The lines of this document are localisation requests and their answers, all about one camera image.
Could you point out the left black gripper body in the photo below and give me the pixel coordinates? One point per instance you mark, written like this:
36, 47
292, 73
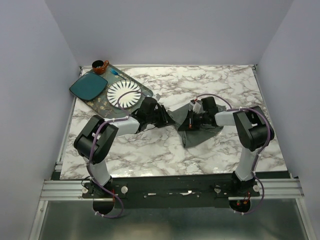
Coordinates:
156, 118

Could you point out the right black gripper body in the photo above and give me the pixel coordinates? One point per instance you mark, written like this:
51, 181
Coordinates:
200, 119

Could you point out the grey cloth napkin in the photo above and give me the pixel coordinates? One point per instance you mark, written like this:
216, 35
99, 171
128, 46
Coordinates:
192, 138

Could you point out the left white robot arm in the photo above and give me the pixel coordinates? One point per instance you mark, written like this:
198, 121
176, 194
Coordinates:
93, 143

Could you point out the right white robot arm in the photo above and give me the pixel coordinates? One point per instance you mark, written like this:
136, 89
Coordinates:
253, 129

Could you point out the white striped round plate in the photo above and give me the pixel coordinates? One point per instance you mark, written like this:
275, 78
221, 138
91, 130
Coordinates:
124, 93

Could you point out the floral rectangular serving tray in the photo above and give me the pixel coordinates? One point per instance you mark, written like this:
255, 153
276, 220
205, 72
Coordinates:
101, 106

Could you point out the teal square plate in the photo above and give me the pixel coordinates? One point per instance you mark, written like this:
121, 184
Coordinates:
88, 86

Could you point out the orange ceramic mug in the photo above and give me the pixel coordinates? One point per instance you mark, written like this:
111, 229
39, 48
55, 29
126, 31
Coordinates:
99, 67

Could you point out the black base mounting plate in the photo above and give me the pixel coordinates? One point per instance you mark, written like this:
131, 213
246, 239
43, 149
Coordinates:
177, 191

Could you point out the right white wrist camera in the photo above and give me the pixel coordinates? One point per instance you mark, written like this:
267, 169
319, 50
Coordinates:
196, 106

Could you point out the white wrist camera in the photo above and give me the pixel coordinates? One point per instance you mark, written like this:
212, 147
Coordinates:
196, 106
157, 97

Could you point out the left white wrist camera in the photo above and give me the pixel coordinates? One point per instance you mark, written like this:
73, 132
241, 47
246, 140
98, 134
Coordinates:
157, 97

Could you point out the aluminium frame rail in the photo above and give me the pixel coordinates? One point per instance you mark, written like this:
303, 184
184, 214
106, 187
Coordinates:
61, 190

